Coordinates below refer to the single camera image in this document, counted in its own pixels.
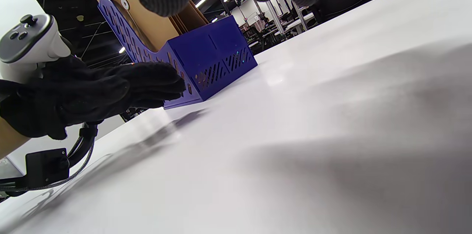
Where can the person's left hand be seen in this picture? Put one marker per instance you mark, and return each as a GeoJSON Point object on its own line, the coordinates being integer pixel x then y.
{"type": "Point", "coordinates": [92, 90]}

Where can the person's left forearm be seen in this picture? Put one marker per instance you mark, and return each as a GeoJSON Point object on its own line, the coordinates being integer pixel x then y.
{"type": "Point", "coordinates": [9, 138]}

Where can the left grey handheld controller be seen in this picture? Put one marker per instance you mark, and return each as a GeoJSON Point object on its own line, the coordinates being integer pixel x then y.
{"type": "Point", "coordinates": [33, 42]}

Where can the blue perforated file holder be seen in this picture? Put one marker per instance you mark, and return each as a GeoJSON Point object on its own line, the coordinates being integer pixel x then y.
{"type": "Point", "coordinates": [214, 53]}

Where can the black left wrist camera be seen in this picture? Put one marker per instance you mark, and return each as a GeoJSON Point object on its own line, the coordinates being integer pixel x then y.
{"type": "Point", "coordinates": [46, 169]}

